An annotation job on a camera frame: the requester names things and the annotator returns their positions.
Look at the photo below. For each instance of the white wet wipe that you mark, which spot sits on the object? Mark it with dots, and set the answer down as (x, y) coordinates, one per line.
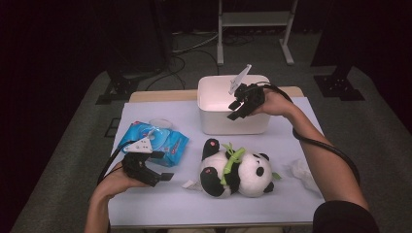
(151, 132)
(301, 171)

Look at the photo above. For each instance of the white plastic storage bin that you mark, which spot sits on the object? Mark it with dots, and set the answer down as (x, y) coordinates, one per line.
(220, 124)

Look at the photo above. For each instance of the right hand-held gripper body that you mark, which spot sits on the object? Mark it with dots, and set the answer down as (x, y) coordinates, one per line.
(252, 97)

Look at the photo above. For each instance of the wooden table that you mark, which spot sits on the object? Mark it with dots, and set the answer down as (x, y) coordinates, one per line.
(162, 96)

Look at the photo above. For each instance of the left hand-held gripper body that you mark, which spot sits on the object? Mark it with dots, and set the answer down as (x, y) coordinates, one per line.
(136, 165)

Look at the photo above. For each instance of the black stand base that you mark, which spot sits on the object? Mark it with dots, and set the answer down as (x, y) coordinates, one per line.
(338, 88)
(118, 90)

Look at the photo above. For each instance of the white table mat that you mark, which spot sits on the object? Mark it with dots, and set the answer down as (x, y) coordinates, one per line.
(181, 207)

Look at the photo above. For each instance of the blue wet wipes pack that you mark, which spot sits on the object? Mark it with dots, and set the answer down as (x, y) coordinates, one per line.
(176, 145)

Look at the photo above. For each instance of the person's left hand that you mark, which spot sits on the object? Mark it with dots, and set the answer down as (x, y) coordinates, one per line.
(116, 184)

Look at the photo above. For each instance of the person's black sleeve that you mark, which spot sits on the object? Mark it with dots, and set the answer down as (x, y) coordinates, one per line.
(343, 218)

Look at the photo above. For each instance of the white metal stand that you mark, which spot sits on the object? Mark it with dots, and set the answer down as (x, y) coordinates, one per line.
(254, 18)

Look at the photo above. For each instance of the person's right hand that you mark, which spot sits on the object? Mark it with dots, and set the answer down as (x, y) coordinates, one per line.
(277, 102)

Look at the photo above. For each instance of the panda plush toy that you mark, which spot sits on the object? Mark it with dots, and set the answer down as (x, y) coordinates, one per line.
(256, 184)

